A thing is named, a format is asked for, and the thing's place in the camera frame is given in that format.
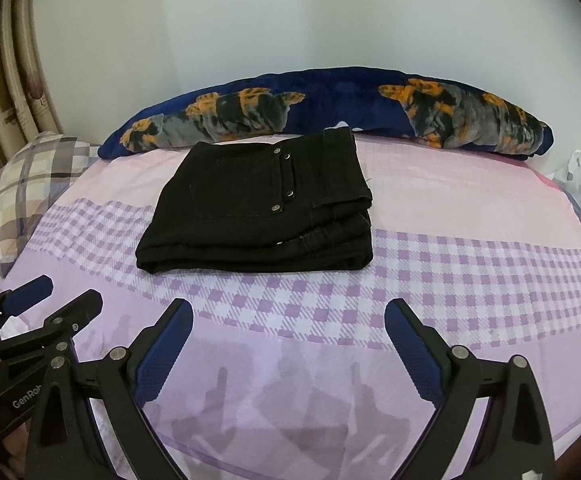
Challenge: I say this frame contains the plaid pillow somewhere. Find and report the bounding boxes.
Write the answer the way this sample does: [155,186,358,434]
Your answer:
[0,131,104,278]

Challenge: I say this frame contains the black pants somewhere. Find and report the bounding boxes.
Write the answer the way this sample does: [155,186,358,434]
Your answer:
[135,126,375,276]

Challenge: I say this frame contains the beige rattan headboard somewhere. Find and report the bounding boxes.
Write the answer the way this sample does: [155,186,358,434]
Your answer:
[0,0,66,211]

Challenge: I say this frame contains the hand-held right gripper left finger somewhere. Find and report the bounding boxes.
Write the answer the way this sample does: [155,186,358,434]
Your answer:
[25,297,194,480]

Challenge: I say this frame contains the pink purple checked bed sheet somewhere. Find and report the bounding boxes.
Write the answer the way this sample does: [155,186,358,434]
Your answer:
[0,132,581,480]

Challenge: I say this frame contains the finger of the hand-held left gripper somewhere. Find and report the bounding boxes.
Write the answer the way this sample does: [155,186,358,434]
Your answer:
[0,288,104,362]
[0,274,54,336]

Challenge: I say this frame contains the blue orange patterned bolster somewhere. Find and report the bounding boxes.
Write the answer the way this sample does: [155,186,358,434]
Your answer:
[98,65,554,161]

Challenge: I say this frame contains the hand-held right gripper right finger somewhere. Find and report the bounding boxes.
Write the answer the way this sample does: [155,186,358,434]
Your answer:
[385,297,556,480]

